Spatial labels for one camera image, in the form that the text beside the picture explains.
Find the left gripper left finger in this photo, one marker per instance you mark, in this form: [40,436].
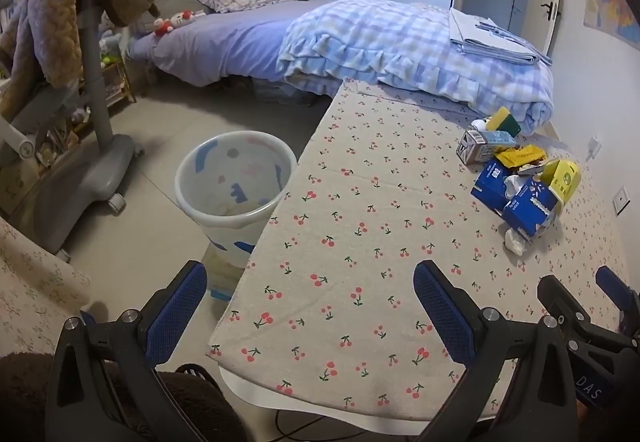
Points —
[82,403]

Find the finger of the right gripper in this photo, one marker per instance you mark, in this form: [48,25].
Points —
[574,321]
[624,298]

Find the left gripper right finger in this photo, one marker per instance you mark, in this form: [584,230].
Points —
[516,384]

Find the white tissue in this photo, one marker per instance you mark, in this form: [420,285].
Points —
[515,243]

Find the blue milk carton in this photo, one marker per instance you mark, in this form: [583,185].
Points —
[530,210]

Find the yellow paper box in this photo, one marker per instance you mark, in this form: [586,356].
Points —
[562,177]

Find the yellow snack wrapper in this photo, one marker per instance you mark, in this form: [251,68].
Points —
[520,156]

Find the grey milk carton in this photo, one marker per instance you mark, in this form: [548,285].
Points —
[478,147]

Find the yellow green sponge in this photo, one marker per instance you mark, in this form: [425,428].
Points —
[503,120]

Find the dark blue carton box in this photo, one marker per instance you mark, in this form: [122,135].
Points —
[497,185]

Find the white yogurt bottle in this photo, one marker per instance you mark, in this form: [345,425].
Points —
[479,124]

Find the white patterned trash bin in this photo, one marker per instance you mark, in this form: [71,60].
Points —
[230,185]

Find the floral fabric seat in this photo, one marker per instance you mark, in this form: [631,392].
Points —
[38,293]

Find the grey rolling chair stand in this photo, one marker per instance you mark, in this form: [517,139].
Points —
[87,172]

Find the wooden toy shelf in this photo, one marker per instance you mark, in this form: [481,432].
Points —
[117,86]

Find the folded blue bed sheets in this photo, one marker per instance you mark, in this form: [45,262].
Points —
[482,37]

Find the blue plaid ruffled blanket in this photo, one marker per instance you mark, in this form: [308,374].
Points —
[407,46]

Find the purple bed mattress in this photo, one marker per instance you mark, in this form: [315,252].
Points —
[245,43]

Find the hello kitty plush toy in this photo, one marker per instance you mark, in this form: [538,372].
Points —
[163,27]

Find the brown plush blanket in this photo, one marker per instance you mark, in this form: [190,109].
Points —
[41,42]

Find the white wall switch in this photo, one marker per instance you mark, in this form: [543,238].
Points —
[620,200]

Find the white wall socket plug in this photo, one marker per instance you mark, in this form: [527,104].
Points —
[593,148]

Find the wall map poster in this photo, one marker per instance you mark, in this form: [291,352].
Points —
[615,18]

